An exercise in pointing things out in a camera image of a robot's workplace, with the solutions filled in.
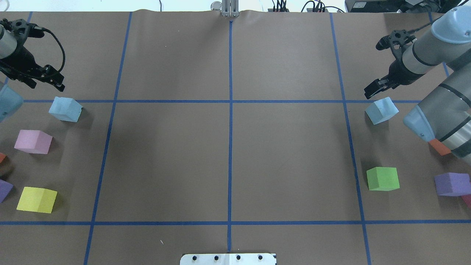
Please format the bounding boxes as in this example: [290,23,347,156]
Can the light blue block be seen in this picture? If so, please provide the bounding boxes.
[48,97,83,123]
[365,97,399,125]

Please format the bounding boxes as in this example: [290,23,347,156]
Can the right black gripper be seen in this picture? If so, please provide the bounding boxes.
[364,61,417,99]

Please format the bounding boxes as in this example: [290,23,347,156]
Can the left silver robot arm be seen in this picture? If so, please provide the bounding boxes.
[0,19,66,92]

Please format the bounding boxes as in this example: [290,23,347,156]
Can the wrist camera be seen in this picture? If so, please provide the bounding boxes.
[0,18,45,40]
[375,30,417,52]

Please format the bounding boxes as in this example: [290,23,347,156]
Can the magenta foam block rear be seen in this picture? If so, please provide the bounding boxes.
[461,194,471,209]

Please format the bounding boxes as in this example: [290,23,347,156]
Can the purple foam block right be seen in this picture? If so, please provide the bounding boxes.
[434,173,471,197]

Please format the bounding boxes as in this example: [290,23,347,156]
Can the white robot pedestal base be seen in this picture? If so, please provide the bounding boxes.
[180,253,277,265]

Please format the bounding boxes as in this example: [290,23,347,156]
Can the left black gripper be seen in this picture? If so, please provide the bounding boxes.
[0,47,65,92]

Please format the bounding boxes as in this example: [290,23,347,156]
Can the black camera cable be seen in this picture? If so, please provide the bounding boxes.
[408,20,436,35]
[35,26,66,74]

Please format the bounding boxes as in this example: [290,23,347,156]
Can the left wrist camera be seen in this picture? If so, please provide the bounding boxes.
[0,18,45,40]

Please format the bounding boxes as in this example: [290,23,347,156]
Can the lilac foam block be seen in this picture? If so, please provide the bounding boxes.
[14,130,53,154]

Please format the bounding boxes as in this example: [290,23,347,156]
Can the purple foam block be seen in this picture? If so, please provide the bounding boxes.
[434,173,471,197]
[0,179,14,203]

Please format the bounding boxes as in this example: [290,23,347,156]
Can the yellow foam block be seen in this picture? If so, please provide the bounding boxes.
[16,187,58,213]

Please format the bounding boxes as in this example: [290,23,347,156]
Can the aluminium frame post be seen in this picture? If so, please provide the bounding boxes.
[210,0,240,17]

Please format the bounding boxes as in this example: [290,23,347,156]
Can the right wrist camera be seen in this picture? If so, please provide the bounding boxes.
[375,30,417,52]

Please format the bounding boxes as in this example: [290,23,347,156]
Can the purple foam block left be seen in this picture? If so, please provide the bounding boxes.
[0,179,14,203]

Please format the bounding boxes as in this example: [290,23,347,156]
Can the left black camera cable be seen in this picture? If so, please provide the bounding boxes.
[35,26,66,74]

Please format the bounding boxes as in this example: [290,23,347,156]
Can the right black camera cable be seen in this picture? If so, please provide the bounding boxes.
[408,20,436,35]

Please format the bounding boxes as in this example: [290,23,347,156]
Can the green foam block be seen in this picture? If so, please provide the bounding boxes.
[366,167,400,191]

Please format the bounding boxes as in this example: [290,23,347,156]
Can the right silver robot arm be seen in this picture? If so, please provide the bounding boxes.
[364,6,471,164]

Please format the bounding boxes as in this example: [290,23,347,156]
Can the orange foam block right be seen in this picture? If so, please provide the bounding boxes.
[428,138,452,156]

